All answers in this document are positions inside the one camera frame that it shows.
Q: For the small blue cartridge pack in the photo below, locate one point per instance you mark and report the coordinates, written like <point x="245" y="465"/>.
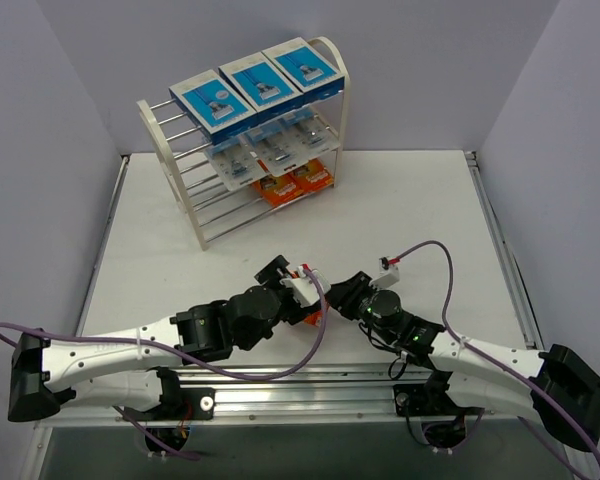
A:
<point x="235" y="166"/>

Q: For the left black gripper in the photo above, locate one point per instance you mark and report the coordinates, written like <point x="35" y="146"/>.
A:
<point x="290" y="305"/>

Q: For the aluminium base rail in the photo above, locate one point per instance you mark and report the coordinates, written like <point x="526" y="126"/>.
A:
<point x="323" y="394"/>

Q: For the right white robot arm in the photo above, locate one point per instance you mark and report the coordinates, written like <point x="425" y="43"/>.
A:
<point x="555" y="388"/>

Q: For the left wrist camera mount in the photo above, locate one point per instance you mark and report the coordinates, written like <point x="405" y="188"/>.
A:
<point x="306" y="285"/>

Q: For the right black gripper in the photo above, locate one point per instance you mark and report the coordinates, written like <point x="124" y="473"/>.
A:
<point x="350" y="293"/>

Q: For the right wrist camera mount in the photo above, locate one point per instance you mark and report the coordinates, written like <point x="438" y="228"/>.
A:
<point x="388" y="275"/>

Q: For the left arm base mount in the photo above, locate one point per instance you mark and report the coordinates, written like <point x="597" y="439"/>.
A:
<point x="166" y="428"/>

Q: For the cream metal-rod shelf rack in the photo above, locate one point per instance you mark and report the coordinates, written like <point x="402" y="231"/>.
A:
<point x="180" y="146"/>

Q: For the orange Gillette Fusion5 box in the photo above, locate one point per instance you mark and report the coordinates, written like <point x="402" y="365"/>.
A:
<point x="312" y="176"/>
<point x="277" y="191"/>

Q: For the blue Harry's box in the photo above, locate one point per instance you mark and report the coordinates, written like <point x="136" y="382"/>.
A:
<point x="262" y="85"/>
<point x="315" y="77"/>
<point x="214" y="105"/>

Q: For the Gillette razor blister pack front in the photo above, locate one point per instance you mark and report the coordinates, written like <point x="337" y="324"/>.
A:
<point x="312" y="135"/>

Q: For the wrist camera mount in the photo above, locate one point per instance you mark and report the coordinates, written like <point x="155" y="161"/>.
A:
<point x="306" y="285"/>
<point x="388" y="275"/>

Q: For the gillette razor blister pack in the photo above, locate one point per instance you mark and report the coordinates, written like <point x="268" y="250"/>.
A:
<point x="279" y="149"/>
<point x="312" y="135"/>

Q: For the orange Gillette styler box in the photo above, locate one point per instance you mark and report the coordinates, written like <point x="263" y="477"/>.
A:
<point x="312" y="315"/>

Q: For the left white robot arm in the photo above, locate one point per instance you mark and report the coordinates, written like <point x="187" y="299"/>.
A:
<point x="135" y="369"/>

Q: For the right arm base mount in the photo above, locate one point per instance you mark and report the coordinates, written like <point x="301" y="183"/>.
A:
<point x="433" y="421"/>

